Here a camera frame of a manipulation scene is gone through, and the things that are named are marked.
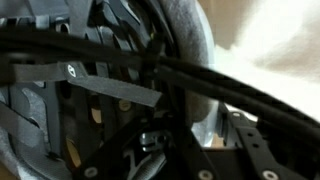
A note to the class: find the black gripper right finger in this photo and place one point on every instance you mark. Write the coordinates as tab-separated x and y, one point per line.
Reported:
261	151

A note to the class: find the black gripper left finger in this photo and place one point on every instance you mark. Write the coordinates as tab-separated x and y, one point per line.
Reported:
135	152

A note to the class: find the white grey bicycle helmet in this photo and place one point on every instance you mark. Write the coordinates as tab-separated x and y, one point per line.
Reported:
74	72

